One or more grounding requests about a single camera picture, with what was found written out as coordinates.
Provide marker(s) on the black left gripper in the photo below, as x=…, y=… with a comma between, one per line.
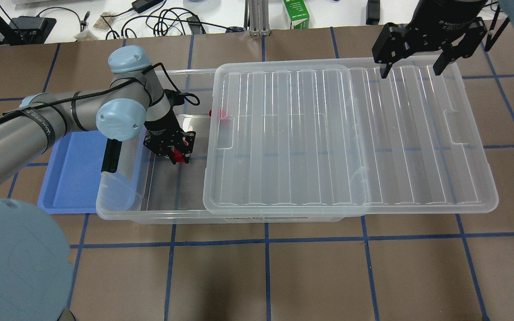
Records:
x=162, y=127

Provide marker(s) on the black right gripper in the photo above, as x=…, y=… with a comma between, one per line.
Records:
x=445, y=20

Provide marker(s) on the red block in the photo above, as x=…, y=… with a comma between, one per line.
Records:
x=178, y=156
x=219, y=113

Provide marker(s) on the clear plastic box lid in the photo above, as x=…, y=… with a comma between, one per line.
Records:
x=420, y=143

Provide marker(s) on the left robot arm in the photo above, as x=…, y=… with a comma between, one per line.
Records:
x=35, y=273

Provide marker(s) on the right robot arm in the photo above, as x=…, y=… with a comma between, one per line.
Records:
x=505, y=6

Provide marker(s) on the clear plastic storage box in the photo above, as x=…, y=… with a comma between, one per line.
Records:
x=159, y=196

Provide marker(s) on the blue plastic tray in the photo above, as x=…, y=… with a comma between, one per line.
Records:
x=75, y=184

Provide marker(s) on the green white carton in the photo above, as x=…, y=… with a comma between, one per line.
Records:
x=297, y=15

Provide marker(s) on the black power adapter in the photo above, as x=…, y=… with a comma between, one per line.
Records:
x=140, y=6

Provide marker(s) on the black box handle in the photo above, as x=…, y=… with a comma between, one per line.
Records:
x=111, y=156

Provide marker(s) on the aluminium frame post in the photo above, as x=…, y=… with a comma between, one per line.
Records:
x=257, y=17

